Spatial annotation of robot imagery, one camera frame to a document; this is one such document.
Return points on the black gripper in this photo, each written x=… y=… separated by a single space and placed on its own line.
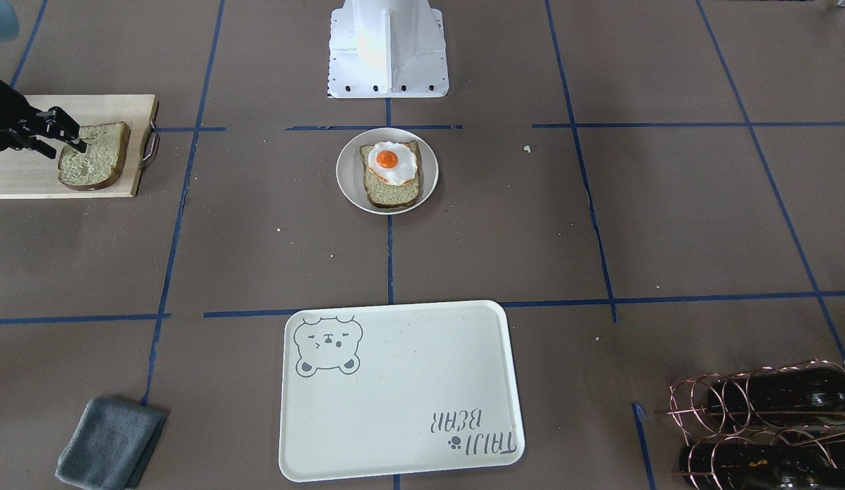
x=5 y=111

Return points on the dark glass bottle lower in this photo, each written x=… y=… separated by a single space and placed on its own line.
x=786 y=459

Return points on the bread slice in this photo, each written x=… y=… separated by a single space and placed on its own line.
x=103 y=161
x=384 y=196

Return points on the dark glass bottle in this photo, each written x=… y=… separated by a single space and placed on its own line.
x=810 y=396
x=786 y=459

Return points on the grey folded cloth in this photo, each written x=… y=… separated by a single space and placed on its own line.
x=111 y=446

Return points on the white round plate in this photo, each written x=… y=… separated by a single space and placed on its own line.
x=350 y=174

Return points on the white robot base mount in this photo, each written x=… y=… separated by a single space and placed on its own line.
x=387 y=49

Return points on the fried egg toy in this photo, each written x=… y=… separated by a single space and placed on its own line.
x=392 y=163

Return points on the wooden cutting board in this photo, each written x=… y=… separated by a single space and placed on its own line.
x=29 y=175

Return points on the white bear serving tray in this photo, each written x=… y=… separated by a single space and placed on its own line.
x=396 y=389

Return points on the dark glass bottle upper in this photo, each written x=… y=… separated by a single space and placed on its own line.
x=810 y=396

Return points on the copper wire bottle rack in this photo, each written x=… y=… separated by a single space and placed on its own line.
x=766 y=428

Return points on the grey plastic cup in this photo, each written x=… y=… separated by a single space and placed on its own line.
x=9 y=24

